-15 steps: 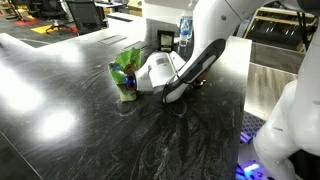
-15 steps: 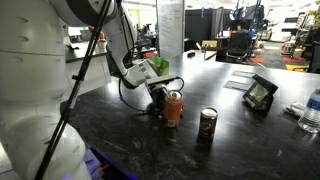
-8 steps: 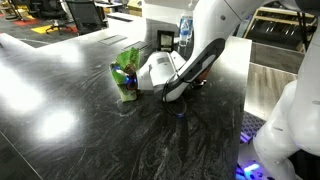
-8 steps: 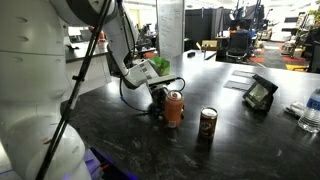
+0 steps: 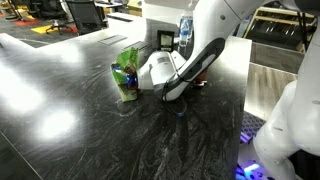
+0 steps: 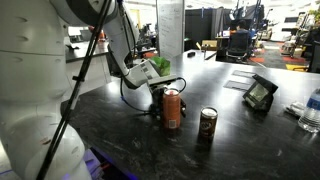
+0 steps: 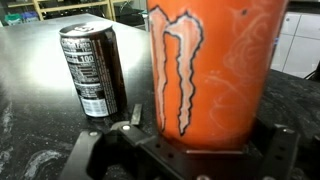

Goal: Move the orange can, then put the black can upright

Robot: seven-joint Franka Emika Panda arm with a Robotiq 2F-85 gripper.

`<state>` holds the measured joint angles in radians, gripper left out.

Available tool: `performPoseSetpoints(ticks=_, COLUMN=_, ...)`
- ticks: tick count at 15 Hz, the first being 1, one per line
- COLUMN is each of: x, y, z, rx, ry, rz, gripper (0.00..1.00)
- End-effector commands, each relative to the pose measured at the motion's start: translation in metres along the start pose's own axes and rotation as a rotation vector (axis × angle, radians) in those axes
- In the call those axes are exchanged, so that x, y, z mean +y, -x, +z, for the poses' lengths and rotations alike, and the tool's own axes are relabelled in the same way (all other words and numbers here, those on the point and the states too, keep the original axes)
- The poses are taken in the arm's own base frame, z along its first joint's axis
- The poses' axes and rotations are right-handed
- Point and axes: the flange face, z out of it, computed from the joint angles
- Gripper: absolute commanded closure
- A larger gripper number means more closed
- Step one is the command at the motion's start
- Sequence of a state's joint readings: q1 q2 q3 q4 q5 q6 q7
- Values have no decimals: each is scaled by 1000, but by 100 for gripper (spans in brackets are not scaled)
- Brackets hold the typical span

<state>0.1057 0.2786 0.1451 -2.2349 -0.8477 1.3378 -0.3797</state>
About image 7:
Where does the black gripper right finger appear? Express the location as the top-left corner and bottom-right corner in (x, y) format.
(256, 120), (301, 180)

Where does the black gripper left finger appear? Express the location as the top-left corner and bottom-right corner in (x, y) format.
(59, 103), (158, 180)

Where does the black soda can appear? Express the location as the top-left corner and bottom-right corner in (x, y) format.
(59, 21), (128, 118)

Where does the orange energy drink can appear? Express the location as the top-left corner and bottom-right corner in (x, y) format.
(146, 0), (289, 151)

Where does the wooden shelving rack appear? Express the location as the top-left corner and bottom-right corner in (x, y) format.
(6, 0), (148, 22)

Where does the blue storage bin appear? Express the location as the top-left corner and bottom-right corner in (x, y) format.
(21, 11), (40, 23)

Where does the green storage bin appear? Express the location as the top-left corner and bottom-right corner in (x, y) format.
(4, 13), (23, 26)

